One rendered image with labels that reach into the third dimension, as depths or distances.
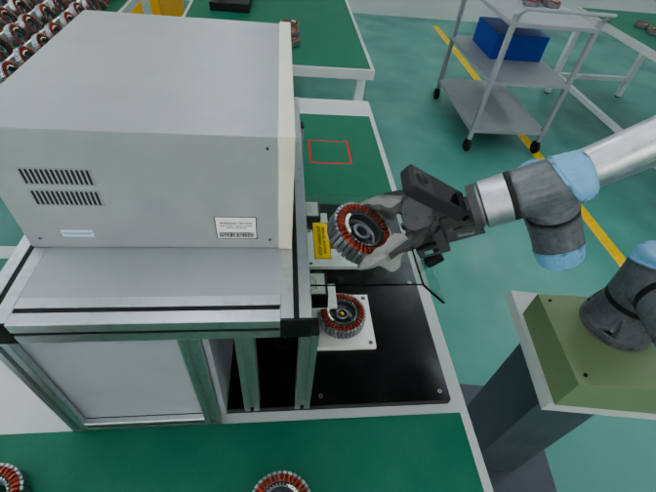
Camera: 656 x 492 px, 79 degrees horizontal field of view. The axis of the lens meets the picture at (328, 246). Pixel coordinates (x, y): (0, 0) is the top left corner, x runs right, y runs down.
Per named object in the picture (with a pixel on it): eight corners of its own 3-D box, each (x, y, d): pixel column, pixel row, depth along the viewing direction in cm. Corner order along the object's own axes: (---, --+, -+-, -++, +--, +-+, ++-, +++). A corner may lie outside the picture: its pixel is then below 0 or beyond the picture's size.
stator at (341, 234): (380, 224, 74) (390, 212, 72) (384, 274, 68) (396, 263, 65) (326, 205, 70) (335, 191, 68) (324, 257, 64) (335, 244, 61)
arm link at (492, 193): (512, 199, 55) (497, 159, 60) (477, 209, 57) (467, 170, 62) (518, 229, 60) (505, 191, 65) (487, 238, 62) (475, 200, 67)
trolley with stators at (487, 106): (492, 99, 377) (543, -27, 305) (540, 159, 307) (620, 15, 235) (431, 96, 370) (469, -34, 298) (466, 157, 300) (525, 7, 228)
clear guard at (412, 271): (414, 217, 90) (421, 196, 85) (444, 304, 73) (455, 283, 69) (268, 215, 86) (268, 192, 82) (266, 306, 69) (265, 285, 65)
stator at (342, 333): (356, 298, 100) (358, 289, 98) (369, 336, 93) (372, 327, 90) (313, 304, 98) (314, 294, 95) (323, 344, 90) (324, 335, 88)
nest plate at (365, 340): (366, 297, 102) (366, 294, 101) (375, 349, 92) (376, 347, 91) (307, 298, 100) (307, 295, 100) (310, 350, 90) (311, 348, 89)
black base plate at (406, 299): (391, 211, 131) (393, 205, 129) (448, 403, 87) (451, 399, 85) (247, 208, 125) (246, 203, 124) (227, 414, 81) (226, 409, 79)
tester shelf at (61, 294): (298, 112, 105) (299, 96, 102) (310, 337, 58) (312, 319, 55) (123, 104, 100) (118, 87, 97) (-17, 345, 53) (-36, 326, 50)
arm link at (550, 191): (604, 213, 55) (600, 162, 51) (520, 234, 60) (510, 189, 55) (584, 183, 61) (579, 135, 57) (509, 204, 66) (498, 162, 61)
